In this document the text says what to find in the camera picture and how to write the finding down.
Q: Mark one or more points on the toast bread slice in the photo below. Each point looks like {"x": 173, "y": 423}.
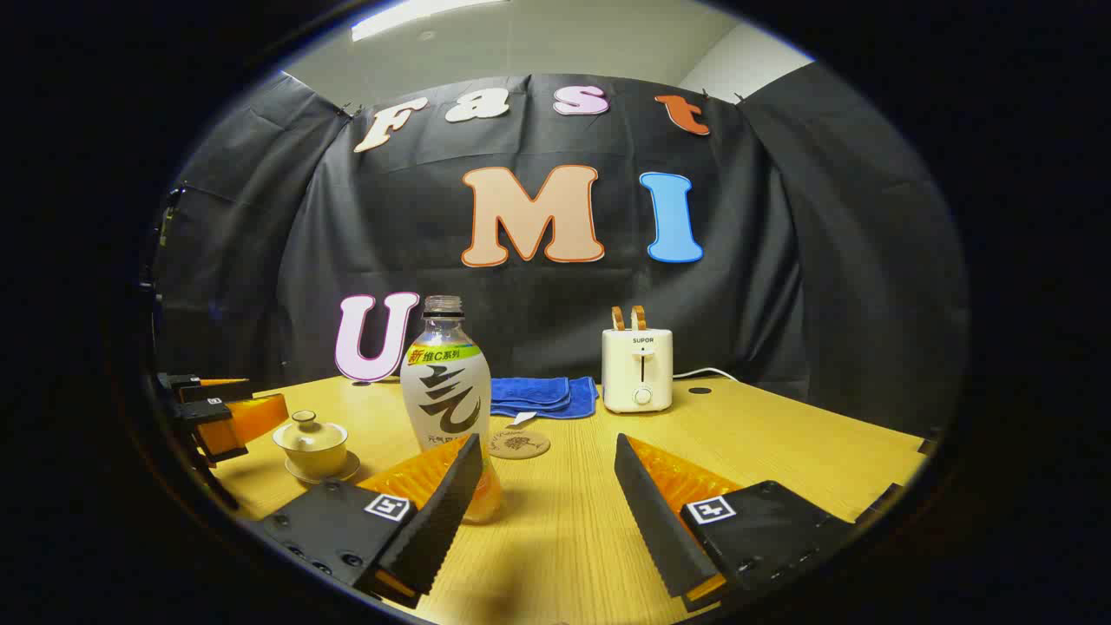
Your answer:
{"x": 639, "y": 318}
{"x": 617, "y": 319}

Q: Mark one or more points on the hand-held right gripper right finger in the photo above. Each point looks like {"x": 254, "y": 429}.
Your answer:
{"x": 660, "y": 521}

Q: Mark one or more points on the black backdrop cloth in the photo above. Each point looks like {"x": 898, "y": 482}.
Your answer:
{"x": 538, "y": 304}

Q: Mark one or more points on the cream ceramic saucer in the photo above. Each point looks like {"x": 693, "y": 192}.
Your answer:
{"x": 347, "y": 471}

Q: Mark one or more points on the round cork coaster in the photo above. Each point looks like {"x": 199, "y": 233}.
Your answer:
{"x": 521, "y": 445}

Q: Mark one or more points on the clear labelled water bottle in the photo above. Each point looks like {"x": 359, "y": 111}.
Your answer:
{"x": 443, "y": 391}

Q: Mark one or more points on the white toaster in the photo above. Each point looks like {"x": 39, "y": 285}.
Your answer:
{"x": 636, "y": 369}

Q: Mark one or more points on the cream ceramic teacup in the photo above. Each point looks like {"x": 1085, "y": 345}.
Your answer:
{"x": 311, "y": 456}

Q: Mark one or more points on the folded blue towel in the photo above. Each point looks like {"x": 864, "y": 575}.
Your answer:
{"x": 542, "y": 395}

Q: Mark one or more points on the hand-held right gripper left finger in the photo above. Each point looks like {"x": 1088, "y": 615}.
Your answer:
{"x": 434, "y": 521}

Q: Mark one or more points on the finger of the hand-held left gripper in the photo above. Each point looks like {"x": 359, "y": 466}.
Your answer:
{"x": 208, "y": 415}
{"x": 187, "y": 386}

